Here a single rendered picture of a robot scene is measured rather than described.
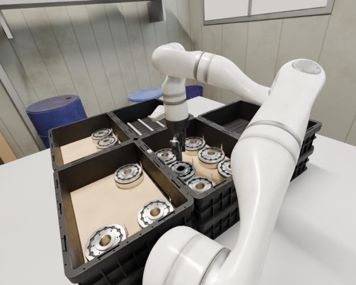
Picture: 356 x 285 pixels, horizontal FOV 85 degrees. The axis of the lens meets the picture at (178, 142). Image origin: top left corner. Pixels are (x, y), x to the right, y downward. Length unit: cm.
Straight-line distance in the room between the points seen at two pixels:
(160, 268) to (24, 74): 257
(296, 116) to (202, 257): 26
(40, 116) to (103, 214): 163
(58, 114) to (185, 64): 175
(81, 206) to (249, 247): 60
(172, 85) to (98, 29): 225
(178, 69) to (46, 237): 74
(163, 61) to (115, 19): 232
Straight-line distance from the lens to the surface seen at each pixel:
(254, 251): 23
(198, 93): 294
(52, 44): 267
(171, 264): 22
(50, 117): 215
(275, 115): 34
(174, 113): 57
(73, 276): 47
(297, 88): 42
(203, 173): 72
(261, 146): 29
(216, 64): 49
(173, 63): 52
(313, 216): 84
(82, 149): 105
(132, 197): 68
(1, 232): 105
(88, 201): 74
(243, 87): 50
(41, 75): 268
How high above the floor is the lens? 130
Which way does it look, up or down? 32 degrees down
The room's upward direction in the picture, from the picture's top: 7 degrees counter-clockwise
